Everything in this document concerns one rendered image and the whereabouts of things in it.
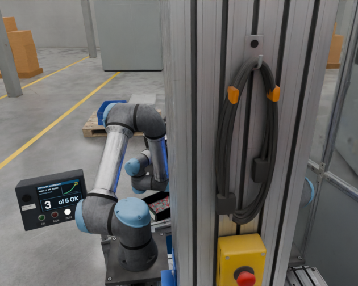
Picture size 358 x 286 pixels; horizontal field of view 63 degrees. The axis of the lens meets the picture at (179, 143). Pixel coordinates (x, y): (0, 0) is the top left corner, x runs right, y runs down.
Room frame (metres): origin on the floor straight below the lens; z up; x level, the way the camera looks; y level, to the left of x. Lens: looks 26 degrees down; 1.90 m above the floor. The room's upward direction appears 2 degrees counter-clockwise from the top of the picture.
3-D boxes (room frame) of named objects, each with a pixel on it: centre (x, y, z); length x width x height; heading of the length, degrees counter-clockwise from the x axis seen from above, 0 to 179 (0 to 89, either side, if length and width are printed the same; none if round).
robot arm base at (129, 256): (0.81, 0.17, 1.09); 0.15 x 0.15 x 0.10
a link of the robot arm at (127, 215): (0.81, 0.17, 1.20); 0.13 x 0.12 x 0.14; 78
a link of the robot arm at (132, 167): (1.25, 0.21, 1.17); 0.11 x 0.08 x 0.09; 146
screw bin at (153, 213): (1.36, 0.09, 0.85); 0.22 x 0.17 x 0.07; 124
